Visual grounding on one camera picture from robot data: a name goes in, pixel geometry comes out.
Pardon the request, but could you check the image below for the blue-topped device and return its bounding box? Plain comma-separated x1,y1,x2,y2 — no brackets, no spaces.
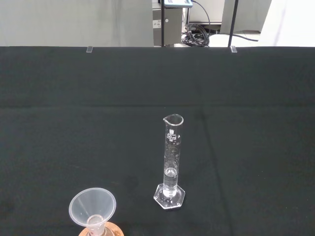
164,0,194,7

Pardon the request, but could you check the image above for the grey backdrop panel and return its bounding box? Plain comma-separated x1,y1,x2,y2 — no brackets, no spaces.
0,0,153,47

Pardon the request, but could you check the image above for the thin black pole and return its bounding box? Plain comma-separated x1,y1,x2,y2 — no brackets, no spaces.
160,0,166,47
227,0,240,47

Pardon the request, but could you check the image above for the translucent plastic funnel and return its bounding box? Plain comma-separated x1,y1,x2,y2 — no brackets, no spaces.
68,187,117,236

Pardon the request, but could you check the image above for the brown cork ring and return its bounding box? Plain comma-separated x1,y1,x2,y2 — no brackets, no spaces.
78,221,123,236

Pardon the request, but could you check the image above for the black cable bundle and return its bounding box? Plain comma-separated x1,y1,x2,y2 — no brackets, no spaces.
181,23,213,47

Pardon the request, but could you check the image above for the grey metal cabinet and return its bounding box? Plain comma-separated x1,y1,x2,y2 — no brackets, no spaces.
152,6,184,47

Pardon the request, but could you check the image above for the white board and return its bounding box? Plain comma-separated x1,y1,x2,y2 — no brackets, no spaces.
258,0,315,47

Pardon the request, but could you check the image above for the black bench cloth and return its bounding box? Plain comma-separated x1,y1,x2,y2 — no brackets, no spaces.
0,46,315,236

